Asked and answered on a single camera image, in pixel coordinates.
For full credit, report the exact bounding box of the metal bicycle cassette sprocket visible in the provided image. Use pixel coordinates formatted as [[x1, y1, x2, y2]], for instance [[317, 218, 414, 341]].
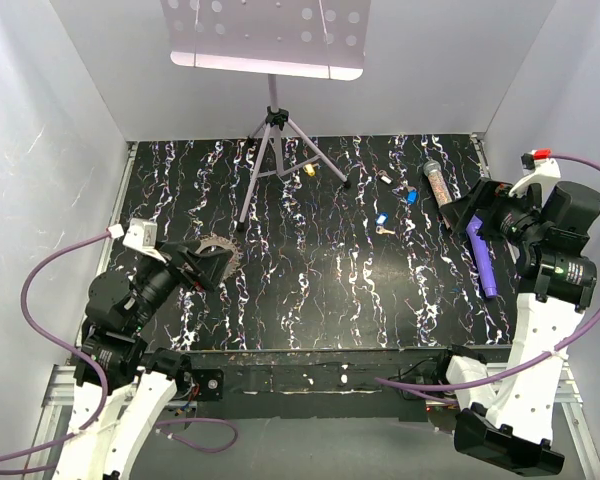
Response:
[[196, 234, 242, 279]]

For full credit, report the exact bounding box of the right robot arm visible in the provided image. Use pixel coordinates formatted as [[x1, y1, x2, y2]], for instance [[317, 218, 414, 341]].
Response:
[[432, 178, 600, 477]]

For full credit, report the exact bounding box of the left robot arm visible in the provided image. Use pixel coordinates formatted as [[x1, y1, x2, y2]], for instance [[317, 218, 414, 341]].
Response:
[[53, 236, 239, 479]]

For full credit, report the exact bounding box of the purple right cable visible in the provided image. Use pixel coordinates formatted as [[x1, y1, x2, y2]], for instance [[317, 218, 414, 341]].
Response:
[[374, 153, 600, 406]]

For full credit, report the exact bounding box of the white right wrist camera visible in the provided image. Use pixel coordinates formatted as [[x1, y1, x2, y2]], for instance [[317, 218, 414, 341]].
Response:
[[508, 149, 561, 198]]

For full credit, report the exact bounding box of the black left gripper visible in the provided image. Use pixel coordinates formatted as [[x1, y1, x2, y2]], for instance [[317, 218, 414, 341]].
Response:
[[125, 238, 232, 333]]

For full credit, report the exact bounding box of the aluminium frame rail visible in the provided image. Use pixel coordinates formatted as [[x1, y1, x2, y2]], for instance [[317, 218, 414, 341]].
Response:
[[16, 142, 139, 480]]

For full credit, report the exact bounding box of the blue key tag with key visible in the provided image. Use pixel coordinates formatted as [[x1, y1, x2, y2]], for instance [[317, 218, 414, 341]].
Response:
[[376, 213, 395, 235]]

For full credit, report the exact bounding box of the lilac music stand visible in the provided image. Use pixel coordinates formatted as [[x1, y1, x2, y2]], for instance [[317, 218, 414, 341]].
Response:
[[161, 0, 371, 231]]

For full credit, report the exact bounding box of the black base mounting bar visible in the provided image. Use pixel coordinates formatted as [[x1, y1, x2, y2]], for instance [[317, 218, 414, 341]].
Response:
[[144, 344, 481, 424]]

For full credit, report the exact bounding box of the sprinkles filled tube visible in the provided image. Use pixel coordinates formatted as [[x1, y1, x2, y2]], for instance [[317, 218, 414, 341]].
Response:
[[423, 160, 452, 206]]

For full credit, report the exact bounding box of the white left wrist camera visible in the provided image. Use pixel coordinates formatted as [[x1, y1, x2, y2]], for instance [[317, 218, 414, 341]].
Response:
[[123, 218, 158, 251]]

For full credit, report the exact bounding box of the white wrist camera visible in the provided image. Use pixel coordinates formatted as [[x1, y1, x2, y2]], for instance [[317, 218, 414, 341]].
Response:
[[508, 149, 561, 198], [123, 218, 158, 251]]

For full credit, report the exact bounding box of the purple plastic tool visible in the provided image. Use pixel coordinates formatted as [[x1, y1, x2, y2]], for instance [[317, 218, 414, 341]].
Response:
[[466, 216, 498, 299]]

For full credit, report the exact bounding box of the purple cable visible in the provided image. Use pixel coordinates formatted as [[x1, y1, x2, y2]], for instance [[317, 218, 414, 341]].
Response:
[[374, 153, 600, 406], [0, 227, 240, 476]]

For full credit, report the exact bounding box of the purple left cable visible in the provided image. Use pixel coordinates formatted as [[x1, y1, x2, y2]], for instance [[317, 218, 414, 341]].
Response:
[[0, 227, 240, 476]]

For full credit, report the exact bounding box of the yellow key tag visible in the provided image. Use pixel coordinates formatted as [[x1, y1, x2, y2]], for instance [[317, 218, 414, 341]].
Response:
[[303, 164, 316, 177]]

